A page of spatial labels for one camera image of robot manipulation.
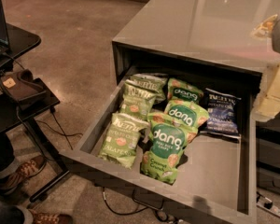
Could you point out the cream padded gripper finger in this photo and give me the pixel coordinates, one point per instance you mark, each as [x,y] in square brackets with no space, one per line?
[267,103]

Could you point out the green jalapeno chip bag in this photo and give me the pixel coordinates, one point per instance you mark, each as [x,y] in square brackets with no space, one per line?
[121,139]

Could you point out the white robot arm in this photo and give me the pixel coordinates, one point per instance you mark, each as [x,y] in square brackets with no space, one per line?
[269,28]

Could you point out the blue kettle chip bag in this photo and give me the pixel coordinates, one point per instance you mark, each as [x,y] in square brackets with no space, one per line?
[222,117]

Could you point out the grey counter cabinet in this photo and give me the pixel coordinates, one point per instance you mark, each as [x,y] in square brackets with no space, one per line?
[210,32]

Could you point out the middle green dang chips bag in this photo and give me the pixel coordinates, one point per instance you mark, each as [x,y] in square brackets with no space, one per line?
[190,113]

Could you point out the green dang chips bag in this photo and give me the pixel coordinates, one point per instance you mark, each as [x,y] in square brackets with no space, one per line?
[169,137]
[179,89]
[190,113]

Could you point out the open grey drawer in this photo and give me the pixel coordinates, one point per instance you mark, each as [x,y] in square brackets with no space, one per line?
[216,183]

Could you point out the rear green dang chips bag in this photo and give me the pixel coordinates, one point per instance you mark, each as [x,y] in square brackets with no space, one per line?
[179,89]

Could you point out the rear green kettle chip bag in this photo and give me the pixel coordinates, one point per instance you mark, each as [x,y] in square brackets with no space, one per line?
[154,82]

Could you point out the green kettle chip bag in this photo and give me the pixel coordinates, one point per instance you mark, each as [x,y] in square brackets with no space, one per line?
[154,82]
[137,101]

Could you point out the front green dang chips bag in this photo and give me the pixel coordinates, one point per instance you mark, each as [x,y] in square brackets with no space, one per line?
[169,137]

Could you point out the middle green kettle chip bag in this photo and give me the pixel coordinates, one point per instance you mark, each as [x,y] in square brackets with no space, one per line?
[137,101]

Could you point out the power strip on floor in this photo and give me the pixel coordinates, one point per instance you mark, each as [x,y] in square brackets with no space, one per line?
[266,204]

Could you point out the black rolling cart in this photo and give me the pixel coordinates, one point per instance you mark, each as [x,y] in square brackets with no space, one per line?
[20,42]

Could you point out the lower brown shoe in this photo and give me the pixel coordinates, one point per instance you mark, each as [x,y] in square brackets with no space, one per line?
[47,218]

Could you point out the brown shoe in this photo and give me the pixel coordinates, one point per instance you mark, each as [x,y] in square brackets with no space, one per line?
[47,218]
[26,170]

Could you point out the person leg in jeans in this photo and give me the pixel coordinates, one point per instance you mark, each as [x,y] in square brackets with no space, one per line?
[8,162]

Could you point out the upper brown shoe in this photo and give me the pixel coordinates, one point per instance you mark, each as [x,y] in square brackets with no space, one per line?
[26,170]

